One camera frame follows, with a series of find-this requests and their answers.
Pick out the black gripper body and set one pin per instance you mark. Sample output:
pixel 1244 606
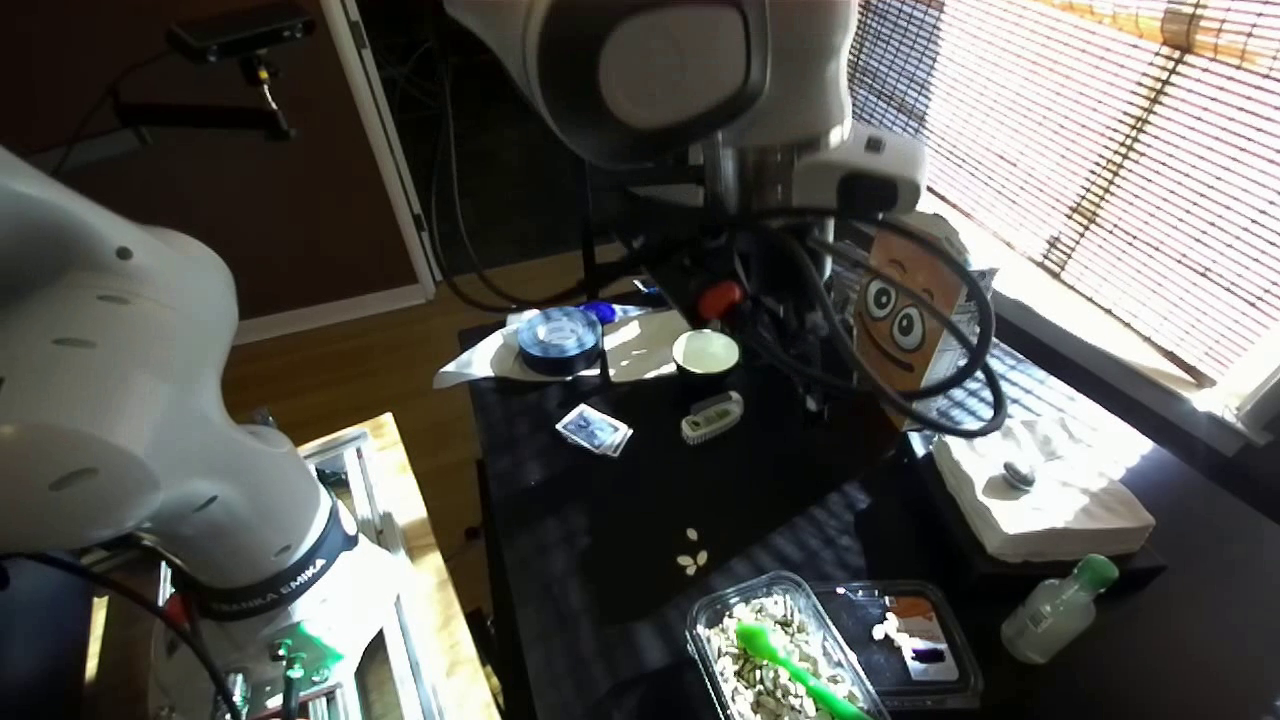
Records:
pixel 740 266

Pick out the clear plastic clamshell lunchbox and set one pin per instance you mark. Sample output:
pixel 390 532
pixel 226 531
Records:
pixel 712 640

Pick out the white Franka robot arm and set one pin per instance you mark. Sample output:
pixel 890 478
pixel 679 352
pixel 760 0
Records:
pixel 123 374

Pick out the white round bowl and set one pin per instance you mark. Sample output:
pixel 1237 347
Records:
pixel 707 352

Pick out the tan paper envelope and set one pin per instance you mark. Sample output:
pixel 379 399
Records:
pixel 644 347

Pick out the blue round plastic lid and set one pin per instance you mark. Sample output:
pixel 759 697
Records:
pixel 601 314

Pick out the cardboard box with eyes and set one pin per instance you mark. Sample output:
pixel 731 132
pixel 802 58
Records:
pixel 905 320

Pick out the blue playing card deck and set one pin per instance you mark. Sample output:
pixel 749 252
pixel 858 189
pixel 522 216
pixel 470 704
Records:
pixel 594 431

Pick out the loose pumpkin seed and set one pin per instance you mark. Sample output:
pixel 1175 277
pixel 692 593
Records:
pixel 698 560
pixel 682 560
pixel 691 532

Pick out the beige window blind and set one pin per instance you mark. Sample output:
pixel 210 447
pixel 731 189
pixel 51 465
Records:
pixel 1095 146

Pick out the green plastic spoon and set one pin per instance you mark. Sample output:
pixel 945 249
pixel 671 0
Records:
pixel 774 650

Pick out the white electronic device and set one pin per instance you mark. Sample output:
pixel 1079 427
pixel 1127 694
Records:
pixel 1052 513

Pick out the pumpkin seeds pile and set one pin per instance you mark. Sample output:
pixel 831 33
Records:
pixel 767 666

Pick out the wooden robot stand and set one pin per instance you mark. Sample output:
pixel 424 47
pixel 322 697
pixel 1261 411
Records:
pixel 402 481

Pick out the clear bottle with green cap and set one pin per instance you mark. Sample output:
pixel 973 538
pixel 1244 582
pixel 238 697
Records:
pixel 1052 619

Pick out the grey duct tape roll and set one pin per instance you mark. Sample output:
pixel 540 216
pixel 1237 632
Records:
pixel 562 341

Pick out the aluminium rail frame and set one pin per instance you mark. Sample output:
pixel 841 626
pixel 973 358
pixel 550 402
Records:
pixel 353 465

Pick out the white window frame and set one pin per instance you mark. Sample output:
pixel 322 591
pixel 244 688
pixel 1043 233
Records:
pixel 1253 392

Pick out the black camera bar on stand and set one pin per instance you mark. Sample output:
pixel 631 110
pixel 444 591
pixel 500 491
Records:
pixel 242 33

